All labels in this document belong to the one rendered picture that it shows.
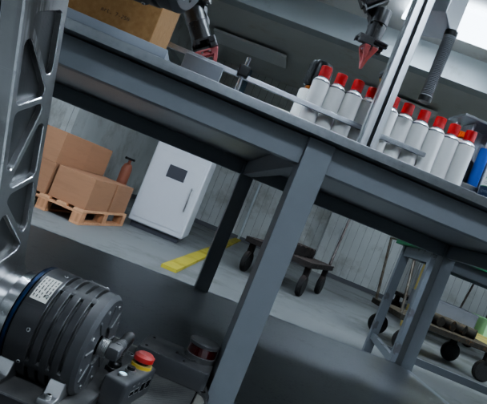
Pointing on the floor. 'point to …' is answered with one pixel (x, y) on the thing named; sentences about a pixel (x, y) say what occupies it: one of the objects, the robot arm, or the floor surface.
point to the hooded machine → (171, 193)
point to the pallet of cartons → (79, 180)
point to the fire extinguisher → (125, 171)
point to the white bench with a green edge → (483, 278)
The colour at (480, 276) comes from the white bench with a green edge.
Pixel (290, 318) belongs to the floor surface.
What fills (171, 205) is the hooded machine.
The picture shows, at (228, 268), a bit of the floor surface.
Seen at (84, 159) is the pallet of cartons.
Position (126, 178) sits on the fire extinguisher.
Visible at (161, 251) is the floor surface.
